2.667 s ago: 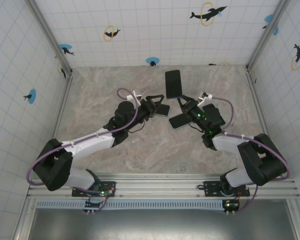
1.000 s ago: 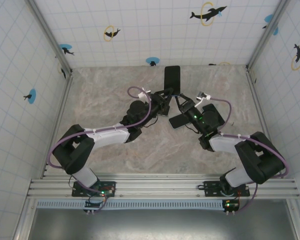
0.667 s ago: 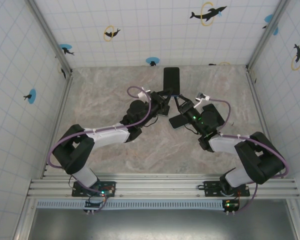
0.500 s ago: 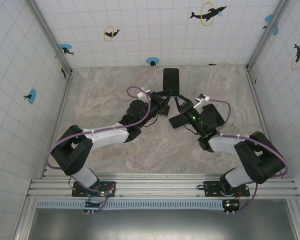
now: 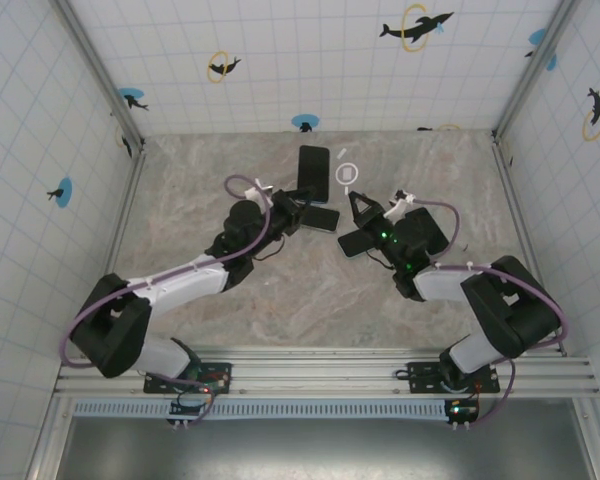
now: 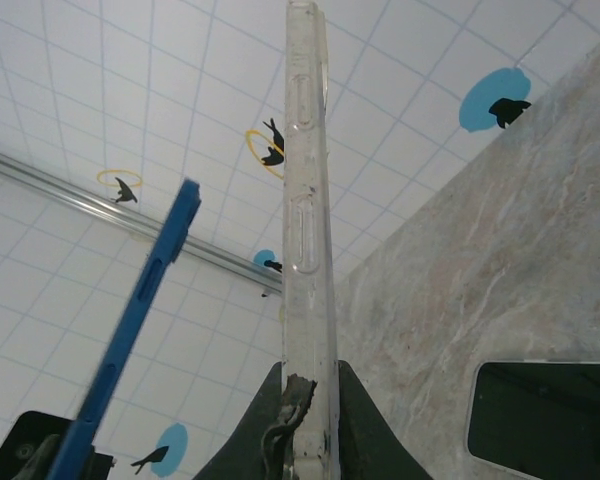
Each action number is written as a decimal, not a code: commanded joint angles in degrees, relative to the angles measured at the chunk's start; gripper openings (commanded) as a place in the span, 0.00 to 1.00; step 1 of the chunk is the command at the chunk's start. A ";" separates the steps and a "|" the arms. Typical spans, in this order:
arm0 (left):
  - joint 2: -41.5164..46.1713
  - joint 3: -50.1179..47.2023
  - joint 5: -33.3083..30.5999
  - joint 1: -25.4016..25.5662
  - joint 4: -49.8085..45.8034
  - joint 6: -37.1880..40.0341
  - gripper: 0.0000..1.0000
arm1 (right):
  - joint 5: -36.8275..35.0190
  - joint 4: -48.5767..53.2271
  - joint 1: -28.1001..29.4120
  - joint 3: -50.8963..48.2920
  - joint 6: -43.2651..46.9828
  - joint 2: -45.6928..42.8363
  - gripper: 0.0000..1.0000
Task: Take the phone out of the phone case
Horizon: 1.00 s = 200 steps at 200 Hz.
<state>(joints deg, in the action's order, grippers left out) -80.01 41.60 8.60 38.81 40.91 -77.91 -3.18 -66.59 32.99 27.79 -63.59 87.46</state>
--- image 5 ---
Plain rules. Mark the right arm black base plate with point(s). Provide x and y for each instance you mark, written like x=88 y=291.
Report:
x=420 y=380

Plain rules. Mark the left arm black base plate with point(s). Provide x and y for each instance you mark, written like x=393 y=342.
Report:
x=150 y=385

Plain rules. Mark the aluminium table side rail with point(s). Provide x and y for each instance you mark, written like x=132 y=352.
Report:
x=112 y=250
x=527 y=240

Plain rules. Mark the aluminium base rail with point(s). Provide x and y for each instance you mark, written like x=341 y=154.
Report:
x=320 y=370

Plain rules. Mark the grey metal sheet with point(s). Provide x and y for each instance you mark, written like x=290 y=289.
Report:
x=320 y=450

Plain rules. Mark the aluminium frame post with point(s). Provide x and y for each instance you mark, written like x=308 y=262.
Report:
x=100 y=75
x=535 y=70

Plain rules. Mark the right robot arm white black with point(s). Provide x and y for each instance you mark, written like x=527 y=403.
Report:
x=440 y=285

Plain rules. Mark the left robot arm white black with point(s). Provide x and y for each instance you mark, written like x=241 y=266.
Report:
x=180 y=290

